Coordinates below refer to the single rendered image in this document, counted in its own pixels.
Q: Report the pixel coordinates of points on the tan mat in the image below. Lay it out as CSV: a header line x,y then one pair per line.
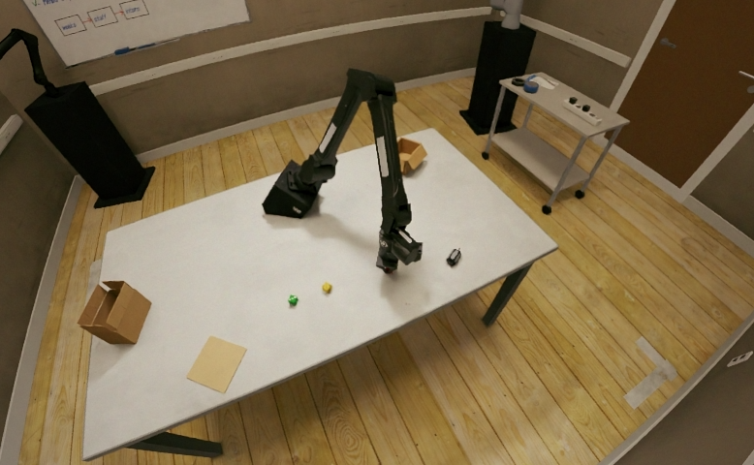
x,y
217,363

